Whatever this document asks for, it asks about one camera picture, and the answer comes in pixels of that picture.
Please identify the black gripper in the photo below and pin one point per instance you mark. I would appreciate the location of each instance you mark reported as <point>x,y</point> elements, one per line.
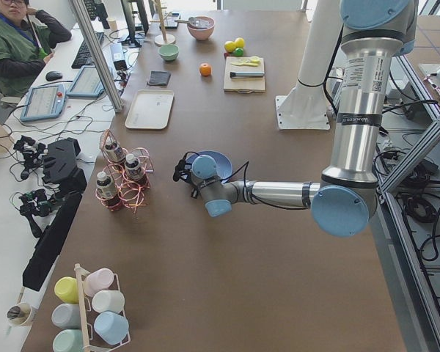
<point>194,191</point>

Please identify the blue plate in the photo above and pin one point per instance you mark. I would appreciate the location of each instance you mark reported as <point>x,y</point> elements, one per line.
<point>223,166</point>

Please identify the orange mandarin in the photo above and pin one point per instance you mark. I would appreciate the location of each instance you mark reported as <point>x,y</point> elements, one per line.
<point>205,69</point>

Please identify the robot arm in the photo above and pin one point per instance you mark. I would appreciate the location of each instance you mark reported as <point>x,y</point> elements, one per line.
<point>370,34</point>

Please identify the tea bottle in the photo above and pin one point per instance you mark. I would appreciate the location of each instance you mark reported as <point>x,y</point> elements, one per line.
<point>135,172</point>
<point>114,152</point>
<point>107,192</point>

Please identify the cream rabbit tray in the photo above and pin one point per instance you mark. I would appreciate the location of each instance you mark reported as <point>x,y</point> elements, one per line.
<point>150,110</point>

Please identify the wooden cutting board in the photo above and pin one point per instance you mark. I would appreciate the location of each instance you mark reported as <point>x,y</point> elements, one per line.
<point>243,85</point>

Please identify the grey folded cloth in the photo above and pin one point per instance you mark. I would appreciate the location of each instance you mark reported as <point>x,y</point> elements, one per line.
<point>159,78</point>

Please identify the steel muddler black tip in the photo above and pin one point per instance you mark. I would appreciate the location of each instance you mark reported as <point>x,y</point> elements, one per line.
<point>246,74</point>

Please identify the green bowl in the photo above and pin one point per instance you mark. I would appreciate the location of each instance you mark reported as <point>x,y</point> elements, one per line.
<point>168,52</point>

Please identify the black device on desk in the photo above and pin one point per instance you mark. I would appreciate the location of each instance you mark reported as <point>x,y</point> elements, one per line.
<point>50,218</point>

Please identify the pink cup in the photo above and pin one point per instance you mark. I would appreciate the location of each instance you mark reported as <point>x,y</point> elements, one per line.
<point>97,281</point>

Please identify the green lime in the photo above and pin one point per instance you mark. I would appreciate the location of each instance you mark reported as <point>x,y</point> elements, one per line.
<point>238,52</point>

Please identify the yellow lemon lower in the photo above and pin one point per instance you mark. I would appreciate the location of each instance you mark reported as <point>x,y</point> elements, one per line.
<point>229,46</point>

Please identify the yellow lemon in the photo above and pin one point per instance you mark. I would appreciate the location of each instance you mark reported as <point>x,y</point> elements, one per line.
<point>229,46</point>
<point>239,42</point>

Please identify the white cup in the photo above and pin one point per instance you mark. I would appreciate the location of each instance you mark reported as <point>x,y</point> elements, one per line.
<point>108,300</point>

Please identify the yellow lemon upper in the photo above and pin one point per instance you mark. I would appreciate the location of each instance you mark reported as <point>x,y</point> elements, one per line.
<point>239,42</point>

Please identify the teach pendant far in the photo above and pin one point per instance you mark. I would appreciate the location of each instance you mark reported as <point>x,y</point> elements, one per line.
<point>86,85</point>

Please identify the teach pendant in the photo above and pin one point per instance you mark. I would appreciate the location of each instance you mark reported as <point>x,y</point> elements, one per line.
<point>86,85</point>
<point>45,102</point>

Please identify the wooden cup stand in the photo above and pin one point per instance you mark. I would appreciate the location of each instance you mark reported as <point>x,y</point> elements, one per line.
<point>164,38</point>

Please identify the pink bowl with ice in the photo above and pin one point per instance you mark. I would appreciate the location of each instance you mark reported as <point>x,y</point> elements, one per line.
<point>202,34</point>

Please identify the metal ice scoop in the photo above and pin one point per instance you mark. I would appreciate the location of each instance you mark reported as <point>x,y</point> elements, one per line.
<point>196,22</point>

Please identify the light blue cup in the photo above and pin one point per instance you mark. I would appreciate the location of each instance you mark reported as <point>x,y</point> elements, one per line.
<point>111,327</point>

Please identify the yellow cup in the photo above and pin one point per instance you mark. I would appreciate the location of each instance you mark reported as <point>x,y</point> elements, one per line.
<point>66,290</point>

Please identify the black keyboard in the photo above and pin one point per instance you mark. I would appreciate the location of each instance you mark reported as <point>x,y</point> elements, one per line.
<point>84,56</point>

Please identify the teach pendant near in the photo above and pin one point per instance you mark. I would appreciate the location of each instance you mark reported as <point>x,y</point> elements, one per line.
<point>45,102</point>

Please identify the black computer mouse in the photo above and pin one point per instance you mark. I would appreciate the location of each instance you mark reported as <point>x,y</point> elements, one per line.
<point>53,76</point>

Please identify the grey cup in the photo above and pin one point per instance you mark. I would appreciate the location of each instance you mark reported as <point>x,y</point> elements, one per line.
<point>66,316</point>

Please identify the mint green cup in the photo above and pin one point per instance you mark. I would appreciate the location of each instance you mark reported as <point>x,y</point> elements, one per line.
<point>68,340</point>

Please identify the seated person green jacket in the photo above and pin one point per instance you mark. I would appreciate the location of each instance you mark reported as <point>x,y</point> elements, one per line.
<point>28,38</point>

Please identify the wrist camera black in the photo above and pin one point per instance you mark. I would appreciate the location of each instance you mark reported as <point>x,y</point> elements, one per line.
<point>183,168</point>

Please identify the copper wire bottle rack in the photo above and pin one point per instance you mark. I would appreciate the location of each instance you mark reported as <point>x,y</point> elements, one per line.
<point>131,193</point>

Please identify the white wire cup rack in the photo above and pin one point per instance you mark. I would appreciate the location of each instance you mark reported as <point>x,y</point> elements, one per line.
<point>91,340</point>

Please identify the aluminium frame post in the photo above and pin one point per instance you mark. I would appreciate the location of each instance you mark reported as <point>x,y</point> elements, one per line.
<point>85,25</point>

